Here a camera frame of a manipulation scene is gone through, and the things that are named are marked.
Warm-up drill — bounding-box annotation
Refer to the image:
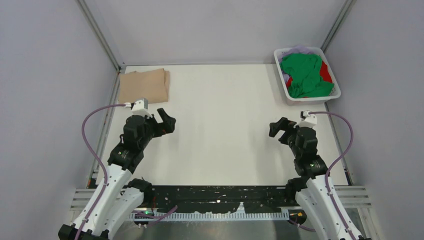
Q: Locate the green t shirt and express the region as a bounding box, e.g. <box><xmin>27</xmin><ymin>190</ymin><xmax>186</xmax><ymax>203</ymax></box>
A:
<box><xmin>280</xmin><ymin>53</ymin><xmax>334</xmax><ymax>99</ymax></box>

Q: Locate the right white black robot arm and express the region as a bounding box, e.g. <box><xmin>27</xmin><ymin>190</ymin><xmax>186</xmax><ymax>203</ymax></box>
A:
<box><xmin>268</xmin><ymin>115</ymin><xmax>365</xmax><ymax>240</ymax></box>

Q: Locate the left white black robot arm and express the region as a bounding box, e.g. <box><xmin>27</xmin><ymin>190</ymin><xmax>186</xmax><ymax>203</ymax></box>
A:
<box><xmin>58</xmin><ymin>108</ymin><xmax>177</xmax><ymax>240</ymax></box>

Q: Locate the white plastic basket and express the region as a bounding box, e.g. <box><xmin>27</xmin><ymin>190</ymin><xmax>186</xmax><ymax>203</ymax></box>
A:
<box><xmin>273</xmin><ymin>46</ymin><xmax>341</xmax><ymax>106</ymax></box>

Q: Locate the folded beige t shirt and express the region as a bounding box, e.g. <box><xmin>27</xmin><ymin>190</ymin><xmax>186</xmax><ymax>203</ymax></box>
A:
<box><xmin>118</xmin><ymin>68</ymin><xmax>170</xmax><ymax>104</ymax></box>

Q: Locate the red t shirt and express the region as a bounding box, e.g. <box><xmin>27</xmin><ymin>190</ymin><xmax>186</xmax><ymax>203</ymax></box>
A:
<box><xmin>285</xmin><ymin>61</ymin><xmax>333</xmax><ymax>88</ymax></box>

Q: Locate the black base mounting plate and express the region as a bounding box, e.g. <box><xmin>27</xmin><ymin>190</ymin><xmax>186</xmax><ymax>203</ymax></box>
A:
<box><xmin>139</xmin><ymin>185</ymin><xmax>299</xmax><ymax>214</ymax></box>

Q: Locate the lavender t shirt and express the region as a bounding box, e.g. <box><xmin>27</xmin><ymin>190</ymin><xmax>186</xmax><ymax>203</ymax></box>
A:
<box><xmin>279</xmin><ymin>45</ymin><xmax>314</xmax><ymax>84</ymax></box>

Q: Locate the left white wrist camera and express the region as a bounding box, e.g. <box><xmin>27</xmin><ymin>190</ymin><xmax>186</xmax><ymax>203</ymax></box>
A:
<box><xmin>124</xmin><ymin>98</ymin><xmax>153</xmax><ymax>118</ymax></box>

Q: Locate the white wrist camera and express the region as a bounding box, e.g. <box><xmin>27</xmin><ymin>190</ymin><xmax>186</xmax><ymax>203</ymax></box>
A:
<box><xmin>124</xmin><ymin>98</ymin><xmax>153</xmax><ymax>118</ymax></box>
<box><xmin>294</xmin><ymin>110</ymin><xmax>318</xmax><ymax>129</ymax></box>

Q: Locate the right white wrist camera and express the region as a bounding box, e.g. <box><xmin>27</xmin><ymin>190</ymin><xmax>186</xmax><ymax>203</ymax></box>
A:
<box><xmin>294</xmin><ymin>110</ymin><xmax>318</xmax><ymax>129</ymax></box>

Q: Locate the grey slotted cable duct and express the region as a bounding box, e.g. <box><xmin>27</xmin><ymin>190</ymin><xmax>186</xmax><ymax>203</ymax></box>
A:
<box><xmin>82</xmin><ymin>211</ymin><xmax>292</xmax><ymax>222</ymax></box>

